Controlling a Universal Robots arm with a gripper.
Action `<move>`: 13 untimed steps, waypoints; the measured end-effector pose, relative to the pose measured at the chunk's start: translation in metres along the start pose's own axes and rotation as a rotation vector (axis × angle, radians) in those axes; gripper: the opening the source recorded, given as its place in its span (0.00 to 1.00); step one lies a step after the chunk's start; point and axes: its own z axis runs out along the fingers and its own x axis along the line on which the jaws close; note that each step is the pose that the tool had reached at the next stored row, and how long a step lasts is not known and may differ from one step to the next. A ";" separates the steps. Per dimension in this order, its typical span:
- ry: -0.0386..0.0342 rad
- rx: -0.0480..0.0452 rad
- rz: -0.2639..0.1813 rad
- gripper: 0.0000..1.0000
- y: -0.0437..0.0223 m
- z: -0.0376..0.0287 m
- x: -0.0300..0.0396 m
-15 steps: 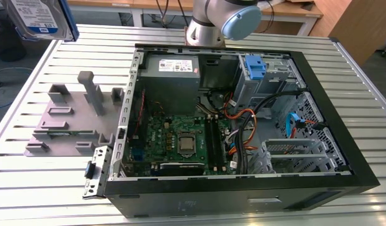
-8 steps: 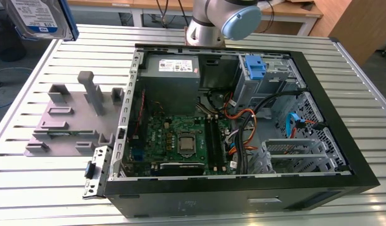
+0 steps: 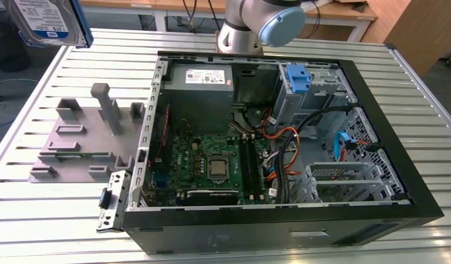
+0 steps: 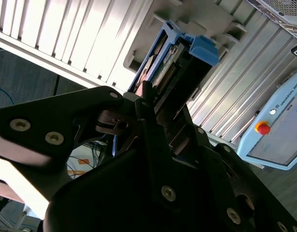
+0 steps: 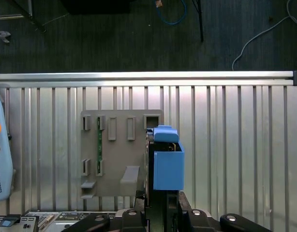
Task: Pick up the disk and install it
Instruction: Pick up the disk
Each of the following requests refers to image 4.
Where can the hard disk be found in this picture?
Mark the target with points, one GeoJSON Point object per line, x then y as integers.
{"type": "Point", "coordinates": [204, 50]}

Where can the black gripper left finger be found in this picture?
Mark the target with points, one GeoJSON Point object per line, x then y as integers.
{"type": "Point", "coordinates": [54, 116]}

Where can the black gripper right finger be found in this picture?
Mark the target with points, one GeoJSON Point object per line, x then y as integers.
{"type": "Point", "coordinates": [245, 178]}

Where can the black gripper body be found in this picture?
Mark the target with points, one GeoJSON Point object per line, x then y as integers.
{"type": "Point", "coordinates": [102, 205]}

